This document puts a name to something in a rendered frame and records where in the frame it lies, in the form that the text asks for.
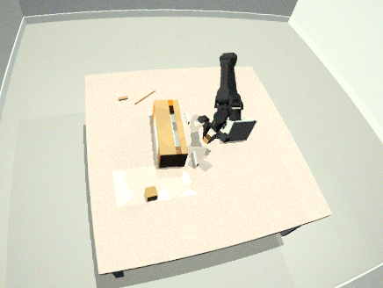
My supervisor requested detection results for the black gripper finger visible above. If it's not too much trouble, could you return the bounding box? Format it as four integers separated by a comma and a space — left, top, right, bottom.
202, 125, 211, 139
207, 134, 219, 144

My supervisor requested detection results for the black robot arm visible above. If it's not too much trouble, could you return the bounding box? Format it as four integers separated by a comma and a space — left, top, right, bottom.
213, 53, 243, 123

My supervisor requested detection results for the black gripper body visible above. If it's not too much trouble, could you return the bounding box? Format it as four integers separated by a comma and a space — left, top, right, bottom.
198, 115, 231, 143

